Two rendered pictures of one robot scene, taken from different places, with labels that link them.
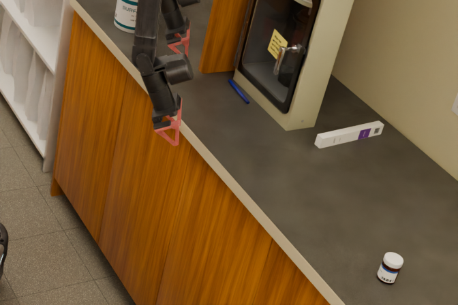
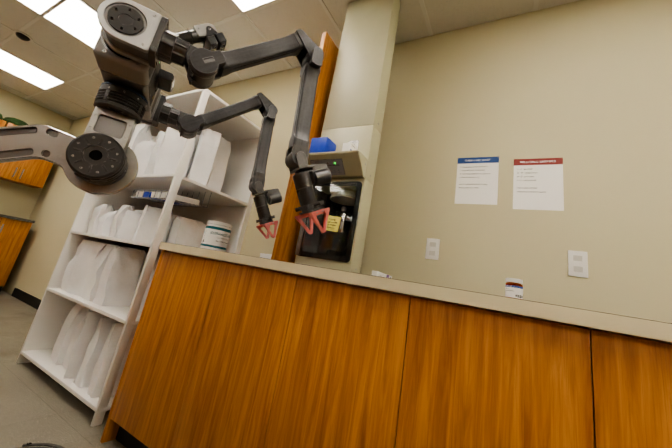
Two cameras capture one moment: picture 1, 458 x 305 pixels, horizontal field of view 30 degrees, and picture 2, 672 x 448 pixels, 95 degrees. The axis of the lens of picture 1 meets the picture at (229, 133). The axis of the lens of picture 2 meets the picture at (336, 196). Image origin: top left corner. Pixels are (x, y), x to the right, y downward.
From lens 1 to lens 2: 172 cm
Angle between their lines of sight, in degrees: 50
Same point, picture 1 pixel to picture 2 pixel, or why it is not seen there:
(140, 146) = (233, 319)
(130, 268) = not seen: outside the picture
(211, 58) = (280, 250)
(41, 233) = not seen: outside the picture
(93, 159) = (168, 367)
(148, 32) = (305, 136)
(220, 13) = (286, 219)
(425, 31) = (393, 226)
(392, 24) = (370, 232)
